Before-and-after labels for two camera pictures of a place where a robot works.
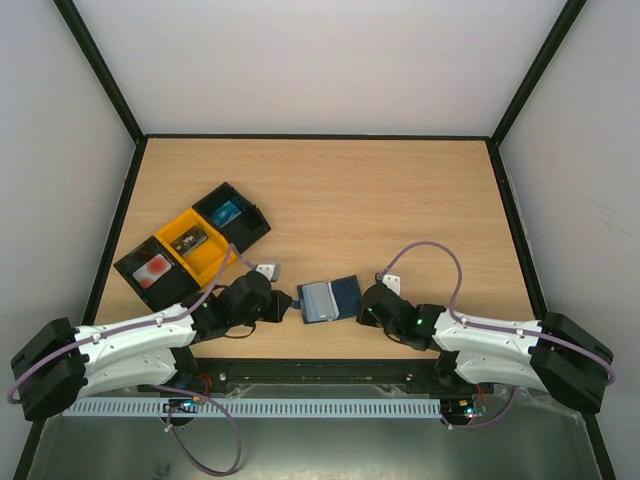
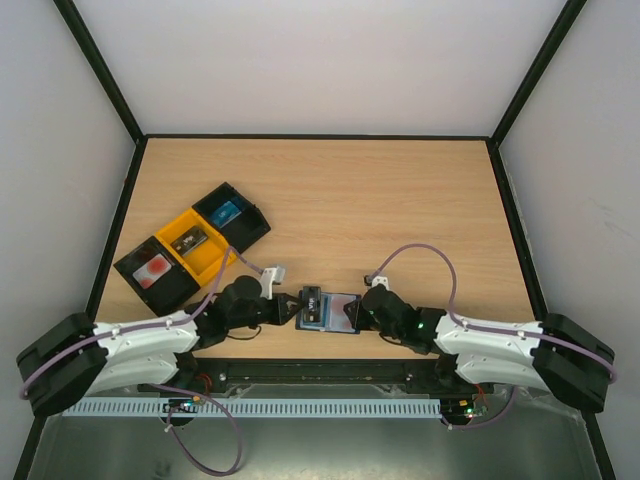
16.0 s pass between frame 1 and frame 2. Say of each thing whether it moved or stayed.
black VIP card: moved
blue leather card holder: moved
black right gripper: stayed
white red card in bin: stayed
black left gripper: stayed
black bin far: stayed
